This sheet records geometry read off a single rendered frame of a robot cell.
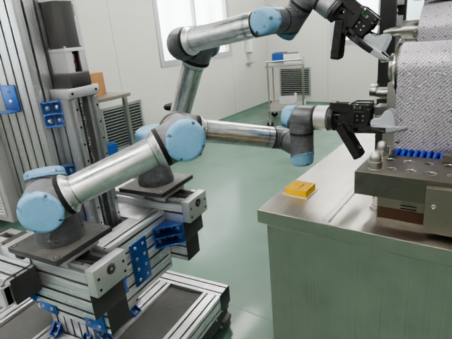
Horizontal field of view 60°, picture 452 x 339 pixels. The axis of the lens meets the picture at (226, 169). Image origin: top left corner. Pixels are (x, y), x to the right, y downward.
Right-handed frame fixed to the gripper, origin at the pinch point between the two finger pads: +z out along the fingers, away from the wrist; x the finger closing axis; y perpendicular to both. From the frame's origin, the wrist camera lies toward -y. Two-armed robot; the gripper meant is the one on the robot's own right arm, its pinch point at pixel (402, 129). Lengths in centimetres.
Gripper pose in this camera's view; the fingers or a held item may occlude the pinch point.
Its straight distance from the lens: 117.0
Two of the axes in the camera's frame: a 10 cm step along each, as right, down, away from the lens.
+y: -0.9, -9.4, -3.3
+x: 5.7, -3.2, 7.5
